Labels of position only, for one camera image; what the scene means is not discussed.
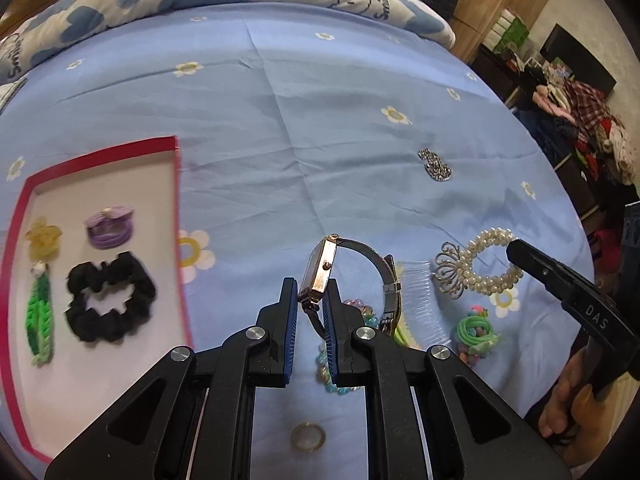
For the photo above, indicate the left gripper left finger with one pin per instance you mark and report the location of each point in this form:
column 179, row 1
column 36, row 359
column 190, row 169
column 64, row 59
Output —
column 290, row 286

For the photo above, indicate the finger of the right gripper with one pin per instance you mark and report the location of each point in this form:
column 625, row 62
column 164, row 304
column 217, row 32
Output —
column 560, row 280

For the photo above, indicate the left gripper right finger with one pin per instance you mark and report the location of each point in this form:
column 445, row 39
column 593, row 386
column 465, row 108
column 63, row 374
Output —
column 333, row 319

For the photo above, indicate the rose gold wrist watch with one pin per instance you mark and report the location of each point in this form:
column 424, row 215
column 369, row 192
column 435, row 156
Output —
column 361, row 268

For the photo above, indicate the black velvet scrunchie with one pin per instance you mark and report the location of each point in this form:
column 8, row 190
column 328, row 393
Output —
column 110, row 299

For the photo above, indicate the yellow hair claw clip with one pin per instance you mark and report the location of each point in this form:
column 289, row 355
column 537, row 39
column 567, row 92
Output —
column 44, row 240

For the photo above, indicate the right hand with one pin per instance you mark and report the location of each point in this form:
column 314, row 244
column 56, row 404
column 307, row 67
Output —
column 596, row 420

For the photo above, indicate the yellow orange hair clip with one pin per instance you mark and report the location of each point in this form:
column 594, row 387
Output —
column 403, row 336

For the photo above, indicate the clear plastic hair comb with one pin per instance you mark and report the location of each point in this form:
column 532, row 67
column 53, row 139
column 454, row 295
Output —
column 419, row 304

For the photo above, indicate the blue floral bed sheet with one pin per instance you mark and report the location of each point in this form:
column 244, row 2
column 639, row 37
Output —
column 294, row 122

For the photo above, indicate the silver rhinestone hair clip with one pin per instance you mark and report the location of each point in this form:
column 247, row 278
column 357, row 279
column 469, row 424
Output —
column 434, row 166

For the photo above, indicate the pile of clothes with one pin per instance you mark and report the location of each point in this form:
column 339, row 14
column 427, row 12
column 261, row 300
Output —
column 585, row 143

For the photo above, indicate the red shallow box tray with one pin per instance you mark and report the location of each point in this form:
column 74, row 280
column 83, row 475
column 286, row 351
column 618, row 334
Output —
column 124, row 198

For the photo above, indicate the black monitor screen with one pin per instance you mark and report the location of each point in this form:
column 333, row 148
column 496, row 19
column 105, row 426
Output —
column 561, row 46

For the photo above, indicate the green white storage boxes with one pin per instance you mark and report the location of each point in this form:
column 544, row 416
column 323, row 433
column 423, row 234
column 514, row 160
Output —
column 512, row 32

